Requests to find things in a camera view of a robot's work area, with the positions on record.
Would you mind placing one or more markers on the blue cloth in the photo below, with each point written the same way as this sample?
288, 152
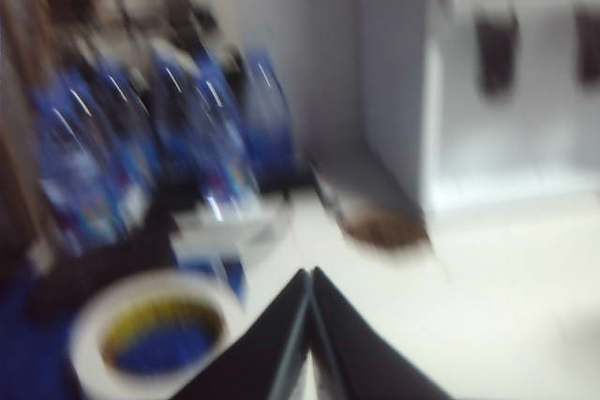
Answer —
28, 353

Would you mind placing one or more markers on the white water dispenser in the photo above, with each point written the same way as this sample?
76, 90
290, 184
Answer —
398, 91

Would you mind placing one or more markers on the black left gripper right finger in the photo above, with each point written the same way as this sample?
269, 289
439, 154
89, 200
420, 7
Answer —
365, 362

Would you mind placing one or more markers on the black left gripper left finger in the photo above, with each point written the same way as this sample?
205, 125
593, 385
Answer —
262, 362

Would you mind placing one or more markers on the black flat box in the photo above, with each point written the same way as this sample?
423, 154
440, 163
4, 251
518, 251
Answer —
103, 264

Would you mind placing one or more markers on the black dispenser tap paddle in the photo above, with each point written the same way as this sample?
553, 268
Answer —
497, 53
588, 48

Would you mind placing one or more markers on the brown wooden board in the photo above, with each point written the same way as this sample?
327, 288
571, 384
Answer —
19, 91

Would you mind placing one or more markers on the white tape roll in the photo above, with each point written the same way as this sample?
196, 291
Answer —
89, 325

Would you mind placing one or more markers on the small white box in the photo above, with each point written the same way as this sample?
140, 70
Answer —
225, 231

